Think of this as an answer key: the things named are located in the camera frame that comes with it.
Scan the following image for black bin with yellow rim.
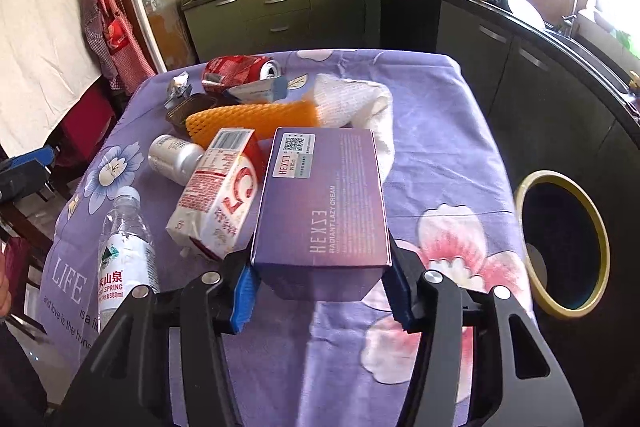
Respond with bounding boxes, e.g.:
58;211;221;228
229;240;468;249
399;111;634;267
514;172;612;319

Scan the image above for red and white milk carton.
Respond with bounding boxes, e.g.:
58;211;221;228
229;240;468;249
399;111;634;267
166;127;266;260

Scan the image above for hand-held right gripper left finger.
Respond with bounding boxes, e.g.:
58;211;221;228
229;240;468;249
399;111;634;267
50;252;258;427

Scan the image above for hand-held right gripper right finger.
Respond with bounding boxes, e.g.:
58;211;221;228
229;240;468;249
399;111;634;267
382;239;586;427

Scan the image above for green cabinet with drawers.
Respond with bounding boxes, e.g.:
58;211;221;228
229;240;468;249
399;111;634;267
181;0;382;62

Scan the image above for clear plastic water bottle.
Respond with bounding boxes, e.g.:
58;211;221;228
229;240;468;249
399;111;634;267
97;186;161;333

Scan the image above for purple cosmetics box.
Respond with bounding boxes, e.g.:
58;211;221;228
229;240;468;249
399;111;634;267
250;127;393;303

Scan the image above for dented red soda can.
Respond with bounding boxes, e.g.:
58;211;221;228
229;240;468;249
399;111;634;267
201;55;281;94

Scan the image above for crumpled white snack wrapper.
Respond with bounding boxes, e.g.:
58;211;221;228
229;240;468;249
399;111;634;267
164;73;193;110

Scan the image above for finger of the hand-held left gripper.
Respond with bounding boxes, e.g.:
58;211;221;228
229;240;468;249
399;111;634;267
0;163;52;204
9;146;55;170

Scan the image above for silver metal can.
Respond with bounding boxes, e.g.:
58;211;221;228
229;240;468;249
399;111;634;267
148;134;206;186

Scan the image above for orange foam net sleeve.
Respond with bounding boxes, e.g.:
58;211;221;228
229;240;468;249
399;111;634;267
185;99;321;145

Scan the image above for red chair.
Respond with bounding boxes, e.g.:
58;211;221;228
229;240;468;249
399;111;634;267
50;82;121;180

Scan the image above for metal faucet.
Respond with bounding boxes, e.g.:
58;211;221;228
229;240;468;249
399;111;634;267
559;11;582;38

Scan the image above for dark curved kitchen cabinet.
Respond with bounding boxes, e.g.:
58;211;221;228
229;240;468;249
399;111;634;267
379;0;640;228

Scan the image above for brown plastic tray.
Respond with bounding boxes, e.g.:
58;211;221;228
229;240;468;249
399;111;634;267
166;93;231;138

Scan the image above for red checkered apron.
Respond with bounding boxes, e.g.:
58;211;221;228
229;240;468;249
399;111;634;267
95;0;158;94

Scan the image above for white foam net sleeve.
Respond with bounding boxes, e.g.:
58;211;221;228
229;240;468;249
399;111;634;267
312;74;396;185

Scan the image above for small blue and white carton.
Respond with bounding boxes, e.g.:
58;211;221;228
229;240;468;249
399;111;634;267
223;76;289;105

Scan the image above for white plate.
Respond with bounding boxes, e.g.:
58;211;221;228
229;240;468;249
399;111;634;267
505;0;546;30

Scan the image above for white hanging cloth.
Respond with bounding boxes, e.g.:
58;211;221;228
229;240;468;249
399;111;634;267
0;0;103;158

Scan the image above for purple floral tablecloth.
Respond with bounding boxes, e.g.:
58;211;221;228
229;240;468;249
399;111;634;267
32;49;538;427

